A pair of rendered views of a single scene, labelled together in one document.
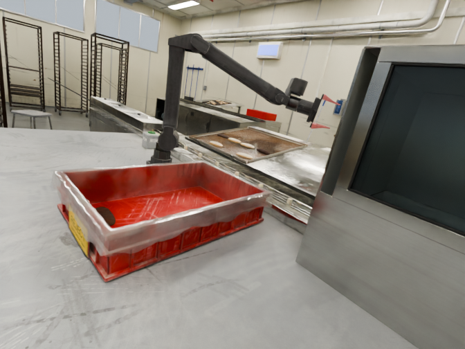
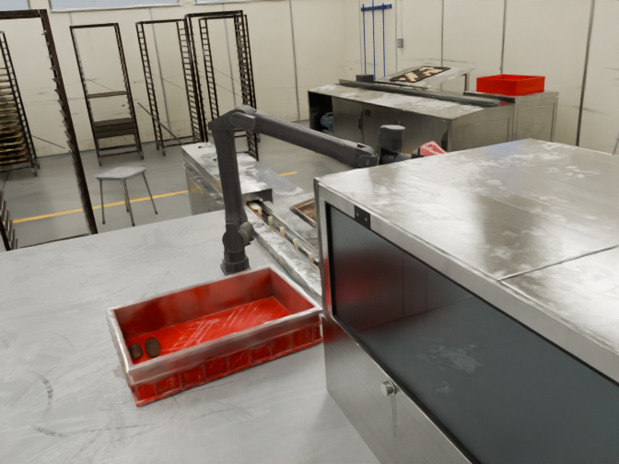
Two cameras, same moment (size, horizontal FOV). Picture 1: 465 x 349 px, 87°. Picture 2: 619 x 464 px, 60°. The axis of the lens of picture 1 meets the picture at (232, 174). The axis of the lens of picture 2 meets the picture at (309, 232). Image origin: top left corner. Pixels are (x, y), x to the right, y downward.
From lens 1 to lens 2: 0.78 m
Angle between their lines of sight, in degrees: 23
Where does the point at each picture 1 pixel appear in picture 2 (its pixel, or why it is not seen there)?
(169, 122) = (232, 216)
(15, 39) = (89, 50)
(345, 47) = not seen: outside the picture
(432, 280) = (378, 406)
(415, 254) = (368, 382)
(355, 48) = not seen: outside the picture
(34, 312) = (89, 425)
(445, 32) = not seen: outside the picture
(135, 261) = (160, 390)
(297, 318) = (283, 441)
